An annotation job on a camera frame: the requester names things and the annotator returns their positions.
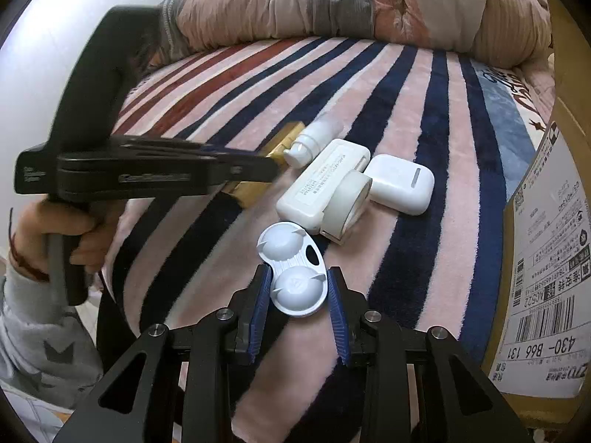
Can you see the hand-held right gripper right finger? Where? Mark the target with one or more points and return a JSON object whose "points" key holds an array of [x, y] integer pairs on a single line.
{"points": [[336, 314]]}

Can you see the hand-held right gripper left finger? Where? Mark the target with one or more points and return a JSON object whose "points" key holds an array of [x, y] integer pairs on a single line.
{"points": [[262, 307]]}

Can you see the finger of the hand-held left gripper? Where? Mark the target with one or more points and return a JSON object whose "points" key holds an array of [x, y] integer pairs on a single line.
{"points": [[240, 166]]}

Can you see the gold rectangular box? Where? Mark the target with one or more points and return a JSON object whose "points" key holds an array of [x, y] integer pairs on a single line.
{"points": [[272, 157]]}

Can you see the white contact lens case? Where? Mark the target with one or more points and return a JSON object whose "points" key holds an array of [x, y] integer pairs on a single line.
{"points": [[290, 275]]}

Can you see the person's left forearm grey sleeve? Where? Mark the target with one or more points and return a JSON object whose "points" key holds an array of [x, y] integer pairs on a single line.
{"points": [[37, 346]]}

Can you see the person's left hand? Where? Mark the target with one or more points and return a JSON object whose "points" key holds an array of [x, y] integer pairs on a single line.
{"points": [[69, 235]]}

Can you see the small white bottle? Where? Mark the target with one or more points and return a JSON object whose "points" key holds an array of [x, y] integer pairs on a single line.
{"points": [[313, 143]]}

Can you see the white rectangular device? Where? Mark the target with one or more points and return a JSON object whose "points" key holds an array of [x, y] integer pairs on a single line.
{"points": [[318, 180]]}

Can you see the white tape roll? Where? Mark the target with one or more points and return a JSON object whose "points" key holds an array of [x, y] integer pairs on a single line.
{"points": [[345, 210]]}

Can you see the striped pink blanket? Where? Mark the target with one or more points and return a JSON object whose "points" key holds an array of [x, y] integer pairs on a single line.
{"points": [[351, 92]]}

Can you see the white earbuds case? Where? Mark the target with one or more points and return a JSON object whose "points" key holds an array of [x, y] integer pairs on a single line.
{"points": [[400, 183]]}

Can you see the pink grey quilt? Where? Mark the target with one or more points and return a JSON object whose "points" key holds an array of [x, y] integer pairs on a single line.
{"points": [[369, 4]]}

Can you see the cardboard box with shipping label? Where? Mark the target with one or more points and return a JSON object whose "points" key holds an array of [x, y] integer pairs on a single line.
{"points": [[549, 249]]}

